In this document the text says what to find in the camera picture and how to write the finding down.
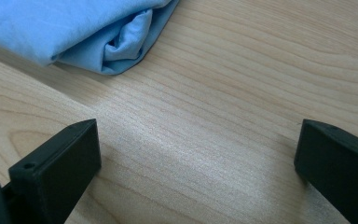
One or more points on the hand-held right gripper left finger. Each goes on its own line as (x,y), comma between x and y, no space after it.
(56,169)

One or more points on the light blue folded cloth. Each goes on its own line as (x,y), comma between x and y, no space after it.
(59,28)

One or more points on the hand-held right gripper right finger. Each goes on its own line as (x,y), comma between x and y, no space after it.
(338,168)

